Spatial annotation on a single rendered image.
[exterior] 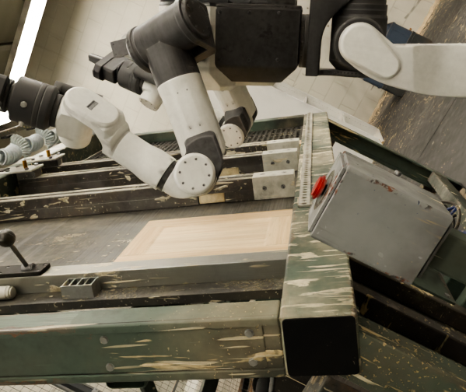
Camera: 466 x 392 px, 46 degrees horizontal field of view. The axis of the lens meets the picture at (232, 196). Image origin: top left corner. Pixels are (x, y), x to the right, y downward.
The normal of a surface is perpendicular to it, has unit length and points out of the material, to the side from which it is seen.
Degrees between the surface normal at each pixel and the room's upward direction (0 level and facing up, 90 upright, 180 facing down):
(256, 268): 90
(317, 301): 58
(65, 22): 90
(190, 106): 90
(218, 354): 90
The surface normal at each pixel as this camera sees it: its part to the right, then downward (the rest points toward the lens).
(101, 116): 0.34, -0.53
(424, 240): -0.15, 0.29
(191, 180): 0.00, -0.02
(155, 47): -0.50, 0.17
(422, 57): 0.29, 0.23
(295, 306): -0.13, -0.96
